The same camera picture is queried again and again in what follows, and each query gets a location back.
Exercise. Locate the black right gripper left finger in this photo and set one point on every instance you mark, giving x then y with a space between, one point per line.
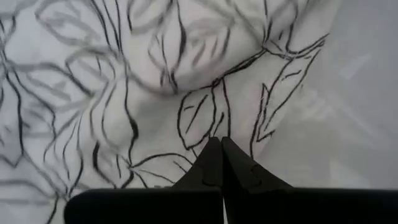
155 205

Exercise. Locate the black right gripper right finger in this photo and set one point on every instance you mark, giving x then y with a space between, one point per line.
280 205

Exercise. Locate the white leaf-print garment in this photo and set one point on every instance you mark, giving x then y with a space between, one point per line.
93 93

